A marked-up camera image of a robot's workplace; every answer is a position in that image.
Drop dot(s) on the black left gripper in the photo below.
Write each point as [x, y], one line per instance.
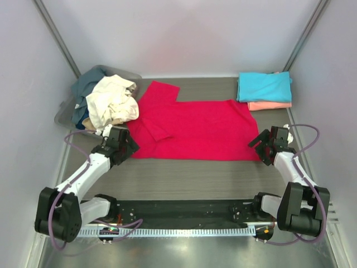
[131, 148]

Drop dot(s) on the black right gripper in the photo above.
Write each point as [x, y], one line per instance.
[264, 137]

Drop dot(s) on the red pink t shirt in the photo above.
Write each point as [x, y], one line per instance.
[218, 130]

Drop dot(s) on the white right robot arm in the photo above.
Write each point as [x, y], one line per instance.
[303, 208]

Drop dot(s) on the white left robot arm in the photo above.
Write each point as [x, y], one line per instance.
[61, 211]

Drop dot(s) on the tan t shirt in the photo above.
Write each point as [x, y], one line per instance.
[89, 124]

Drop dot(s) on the folded salmon t shirt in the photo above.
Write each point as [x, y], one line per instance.
[258, 106]

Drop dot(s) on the dark blue t shirt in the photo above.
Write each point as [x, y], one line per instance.
[80, 125]

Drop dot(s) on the cream white t shirt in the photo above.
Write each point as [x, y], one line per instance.
[112, 102]

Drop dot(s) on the folded turquoise t shirt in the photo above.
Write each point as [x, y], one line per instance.
[261, 87]

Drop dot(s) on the grey-blue t shirt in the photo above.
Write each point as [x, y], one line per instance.
[82, 88]

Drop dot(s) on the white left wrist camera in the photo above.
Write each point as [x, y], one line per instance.
[106, 129]

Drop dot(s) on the slotted cable duct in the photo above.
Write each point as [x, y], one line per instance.
[110, 232]

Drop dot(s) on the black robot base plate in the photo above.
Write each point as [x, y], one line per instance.
[190, 214]

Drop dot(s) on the right corner aluminium post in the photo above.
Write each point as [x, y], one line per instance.
[306, 33]

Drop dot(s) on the corner aluminium post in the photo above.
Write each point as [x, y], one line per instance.
[306, 33]
[56, 35]

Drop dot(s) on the left corner aluminium post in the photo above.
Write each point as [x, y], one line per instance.
[56, 35]

